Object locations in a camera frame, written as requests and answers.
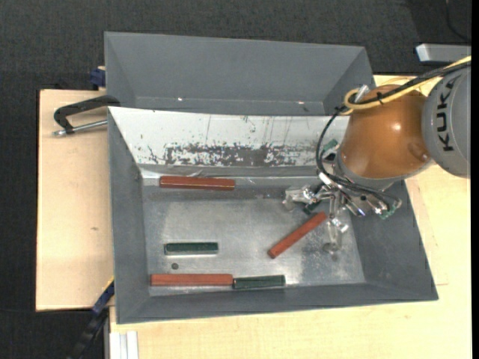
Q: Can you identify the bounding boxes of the dark green flat block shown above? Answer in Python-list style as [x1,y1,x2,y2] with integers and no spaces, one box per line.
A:
[163,241,219,257]
[231,274,287,290]

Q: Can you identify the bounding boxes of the pale wood flat board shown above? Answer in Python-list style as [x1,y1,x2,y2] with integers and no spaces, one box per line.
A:
[35,88,116,312]

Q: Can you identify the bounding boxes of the red-brown flat block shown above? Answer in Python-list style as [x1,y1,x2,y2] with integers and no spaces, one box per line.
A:
[266,211,329,260]
[150,273,235,287]
[159,175,237,191]

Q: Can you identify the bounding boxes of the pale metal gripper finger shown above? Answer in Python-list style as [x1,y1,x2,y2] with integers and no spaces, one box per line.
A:
[282,185,321,209]
[323,198,350,260]

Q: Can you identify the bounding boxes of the grey metal bin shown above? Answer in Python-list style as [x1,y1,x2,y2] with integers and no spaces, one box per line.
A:
[103,31,439,325]

